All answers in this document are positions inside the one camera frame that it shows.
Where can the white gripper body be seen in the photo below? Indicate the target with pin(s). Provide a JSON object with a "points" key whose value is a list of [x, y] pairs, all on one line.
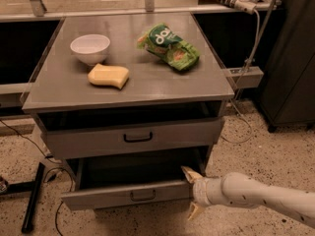
{"points": [[201, 191]]}

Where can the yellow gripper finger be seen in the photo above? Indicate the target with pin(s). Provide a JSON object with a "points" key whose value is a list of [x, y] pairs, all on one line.
{"points": [[194, 210], [191, 175]]}

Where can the grey drawer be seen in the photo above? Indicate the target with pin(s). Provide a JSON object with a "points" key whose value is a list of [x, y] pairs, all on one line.
{"points": [[134, 178], [81, 143]]}

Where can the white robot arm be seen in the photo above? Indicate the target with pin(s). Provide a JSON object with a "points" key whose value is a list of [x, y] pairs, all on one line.
{"points": [[238, 190]]}

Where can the grey drawer cabinet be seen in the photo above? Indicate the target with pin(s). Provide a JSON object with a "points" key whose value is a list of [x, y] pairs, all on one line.
{"points": [[62, 99]]}

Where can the grey top drawer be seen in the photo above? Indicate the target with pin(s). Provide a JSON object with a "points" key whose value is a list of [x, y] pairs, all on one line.
{"points": [[81, 143]]}

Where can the green chip bag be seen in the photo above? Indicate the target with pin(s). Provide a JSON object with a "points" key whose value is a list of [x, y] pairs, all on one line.
{"points": [[176, 52]]}

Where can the dark cabinet at right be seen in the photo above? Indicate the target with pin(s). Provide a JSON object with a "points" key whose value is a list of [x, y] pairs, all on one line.
{"points": [[286, 95]]}

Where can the yellow sponge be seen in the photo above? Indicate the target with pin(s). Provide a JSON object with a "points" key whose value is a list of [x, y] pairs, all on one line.
{"points": [[110, 76]]}

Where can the black metal stand base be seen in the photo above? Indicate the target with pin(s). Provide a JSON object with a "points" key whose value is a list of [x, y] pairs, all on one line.
{"points": [[33, 187]]}

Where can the white bowl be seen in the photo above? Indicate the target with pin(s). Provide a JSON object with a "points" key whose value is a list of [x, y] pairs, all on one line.
{"points": [[90, 48]]}

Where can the white emergency stop button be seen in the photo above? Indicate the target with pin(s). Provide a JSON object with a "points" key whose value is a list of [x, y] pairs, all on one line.
{"points": [[246, 6]]}

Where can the grey metal bracket box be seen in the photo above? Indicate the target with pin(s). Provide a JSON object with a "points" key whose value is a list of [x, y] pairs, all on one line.
{"points": [[240, 79]]}

